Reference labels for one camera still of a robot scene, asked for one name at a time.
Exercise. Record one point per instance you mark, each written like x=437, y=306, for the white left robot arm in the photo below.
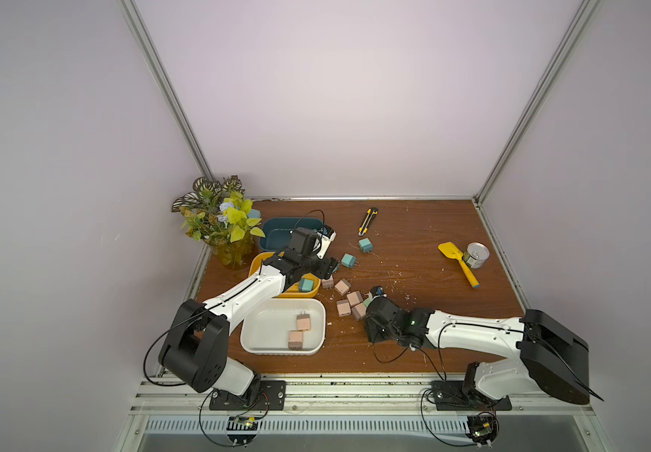
x=195, y=347

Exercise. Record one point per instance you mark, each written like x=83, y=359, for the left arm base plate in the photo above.
x=265, y=395

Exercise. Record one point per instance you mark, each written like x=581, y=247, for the teal storage bin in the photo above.
x=278, y=231

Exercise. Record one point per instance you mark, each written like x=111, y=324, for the teal plug far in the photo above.
x=366, y=245

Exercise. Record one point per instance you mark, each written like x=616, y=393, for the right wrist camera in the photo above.
x=378, y=291

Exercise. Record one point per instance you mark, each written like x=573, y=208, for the white storage bin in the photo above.
x=266, y=331

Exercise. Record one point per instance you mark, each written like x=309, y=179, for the light blue dish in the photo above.
x=254, y=213

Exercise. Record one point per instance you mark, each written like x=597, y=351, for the potted green plant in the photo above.
x=219, y=214

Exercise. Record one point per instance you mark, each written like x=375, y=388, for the pink plug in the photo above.
x=303, y=322
x=359, y=311
x=296, y=340
x=328, y=283
x=343, y=287
x=344, y=308
x=354, y=298

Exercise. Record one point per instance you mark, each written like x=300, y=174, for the yellow toy shovel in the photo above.
x=450, y=251

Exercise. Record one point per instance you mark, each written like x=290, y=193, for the yellow black utility knife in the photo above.
x=369, y=218

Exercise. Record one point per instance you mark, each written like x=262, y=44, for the silver tin can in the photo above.
x=476, y=255

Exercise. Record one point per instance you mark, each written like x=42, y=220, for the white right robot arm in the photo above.
x=537, y=354

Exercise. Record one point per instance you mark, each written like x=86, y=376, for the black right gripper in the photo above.
x=373, y=323

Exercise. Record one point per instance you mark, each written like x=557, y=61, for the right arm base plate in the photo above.
x=449, y=396

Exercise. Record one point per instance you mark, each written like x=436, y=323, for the teal plug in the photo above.
x=366, y=245
x=348, y=260

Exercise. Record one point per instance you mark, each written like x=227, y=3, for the yellow storage bin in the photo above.
x=292, y=292

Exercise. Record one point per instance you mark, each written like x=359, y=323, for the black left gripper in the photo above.
x=327, y=267

